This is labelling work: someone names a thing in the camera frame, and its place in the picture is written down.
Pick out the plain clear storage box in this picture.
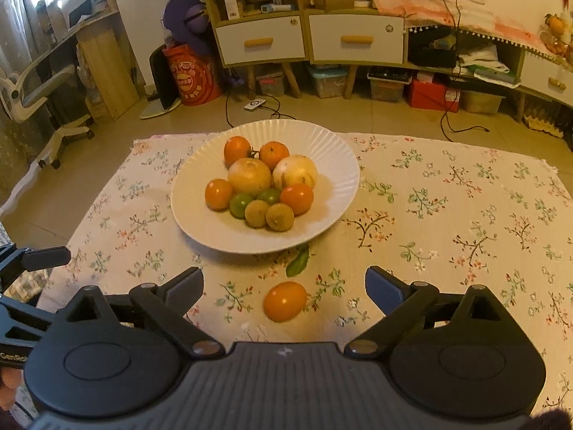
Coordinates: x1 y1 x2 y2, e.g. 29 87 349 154
461 90 504 115

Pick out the decorative fruit ornament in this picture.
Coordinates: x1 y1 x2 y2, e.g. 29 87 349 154
539 11 573 61

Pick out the pile of folded papers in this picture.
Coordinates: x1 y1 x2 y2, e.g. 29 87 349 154
457 47 522 88

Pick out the green leaf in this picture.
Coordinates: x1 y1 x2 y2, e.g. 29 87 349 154
285 244 311 277

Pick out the small green citrus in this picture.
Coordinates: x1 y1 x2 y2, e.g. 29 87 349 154
229 192 257 220
256 187 283 207

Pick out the patterned curtain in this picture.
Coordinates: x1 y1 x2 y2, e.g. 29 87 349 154
0 0 59 189

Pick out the large spotted yellow fruit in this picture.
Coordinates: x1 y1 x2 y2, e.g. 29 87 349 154
272 154 318 190

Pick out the pink fringed cloth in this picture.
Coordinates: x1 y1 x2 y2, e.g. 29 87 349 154
367 0 556 61

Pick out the small orange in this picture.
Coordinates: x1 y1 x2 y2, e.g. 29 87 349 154
259 142 291 172
263 281 308 323
204 178 234 211
280 183 315 216
223 136 252 168

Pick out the person's left hand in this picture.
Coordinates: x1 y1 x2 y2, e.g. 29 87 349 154
0 368 24 410

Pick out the purple plush toy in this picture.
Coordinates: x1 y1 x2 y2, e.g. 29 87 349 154
161 0 211 57

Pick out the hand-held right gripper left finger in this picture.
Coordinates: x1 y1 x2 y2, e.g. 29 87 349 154
65 266 225 359

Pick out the clear box with teal lid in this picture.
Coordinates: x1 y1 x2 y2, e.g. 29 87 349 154
308 66 349 98

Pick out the black flat panel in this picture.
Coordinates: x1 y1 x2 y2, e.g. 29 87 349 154
149 45 182 110

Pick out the white oval board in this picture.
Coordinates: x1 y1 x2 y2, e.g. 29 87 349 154
140 99 182 120

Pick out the large round yellow fruit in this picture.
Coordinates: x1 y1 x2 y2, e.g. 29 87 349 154
227 158 273 197

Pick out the low wooden shelf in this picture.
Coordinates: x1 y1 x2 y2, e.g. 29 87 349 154
405 27 573 121

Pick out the small yellow-brown fruit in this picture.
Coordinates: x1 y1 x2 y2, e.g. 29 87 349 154
265 203 295 231
244 200 271 229

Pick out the clear box with dark lid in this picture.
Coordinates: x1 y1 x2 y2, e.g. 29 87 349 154
368 68 410 101

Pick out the wooden desk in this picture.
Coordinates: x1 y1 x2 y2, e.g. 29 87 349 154
45 0 140 121

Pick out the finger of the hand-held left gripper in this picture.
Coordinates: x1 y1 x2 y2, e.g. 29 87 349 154
0 244 71 281
0 296 59 350

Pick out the white low cabinet drawer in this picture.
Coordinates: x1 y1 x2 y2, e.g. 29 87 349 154
521 51 573 106

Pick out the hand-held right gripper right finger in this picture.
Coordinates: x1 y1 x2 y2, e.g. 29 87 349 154
344 266 502 359

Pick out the black bag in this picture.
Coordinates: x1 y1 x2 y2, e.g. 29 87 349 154
409 31 457 68

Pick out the wooden cabinet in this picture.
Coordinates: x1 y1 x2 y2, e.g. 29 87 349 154
196 0 409 99

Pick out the floral tablecloth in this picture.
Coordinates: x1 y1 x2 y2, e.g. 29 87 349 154
13 132 573 426

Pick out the plaid cloth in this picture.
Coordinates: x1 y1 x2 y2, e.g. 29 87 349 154
2 272 46 300

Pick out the black cable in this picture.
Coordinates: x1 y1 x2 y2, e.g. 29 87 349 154
436 0 491 134

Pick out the red-orange printed bag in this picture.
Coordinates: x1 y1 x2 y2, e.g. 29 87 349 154
162 44 222 107

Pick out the white ribbed plate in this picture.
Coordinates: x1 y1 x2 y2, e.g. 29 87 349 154
170 119 361 255

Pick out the white office chair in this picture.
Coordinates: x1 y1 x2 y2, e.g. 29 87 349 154
0 60 96 170

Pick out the brown lattice object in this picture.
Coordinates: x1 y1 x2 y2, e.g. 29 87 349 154
523 102 571 139

